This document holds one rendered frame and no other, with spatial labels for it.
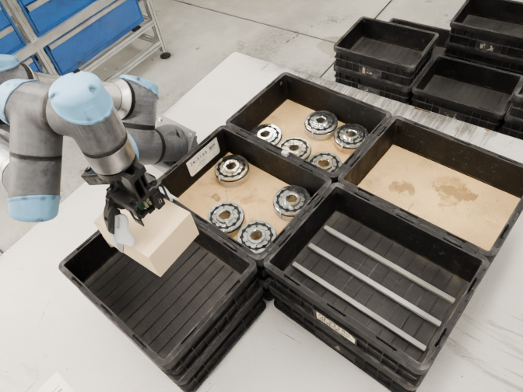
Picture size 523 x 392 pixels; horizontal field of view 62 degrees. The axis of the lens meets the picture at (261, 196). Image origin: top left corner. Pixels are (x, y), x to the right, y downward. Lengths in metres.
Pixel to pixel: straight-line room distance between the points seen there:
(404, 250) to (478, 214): 0.22
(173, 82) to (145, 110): 1.87
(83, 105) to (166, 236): 0.32
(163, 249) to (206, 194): 0.45
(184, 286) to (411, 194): 0.65
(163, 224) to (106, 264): 0.40
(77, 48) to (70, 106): 2.38
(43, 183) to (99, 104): 0.17
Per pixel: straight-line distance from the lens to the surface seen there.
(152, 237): 0.87
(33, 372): 1.36
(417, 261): 1.13
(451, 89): 2.33
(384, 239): 1.16
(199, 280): 1.13
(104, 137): 0.69
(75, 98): 0.65
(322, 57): 3.19
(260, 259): 1.01
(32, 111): 0.73
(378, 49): 2.37
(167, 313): 1.11
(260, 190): 1.26
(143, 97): 1.34
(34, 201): 0.77
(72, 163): 2.90
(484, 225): 1.23
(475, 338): 1.22
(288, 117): 1.46
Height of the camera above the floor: 1.79
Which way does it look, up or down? 51 degrees down
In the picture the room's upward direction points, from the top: 11 degrees counter-clockwise
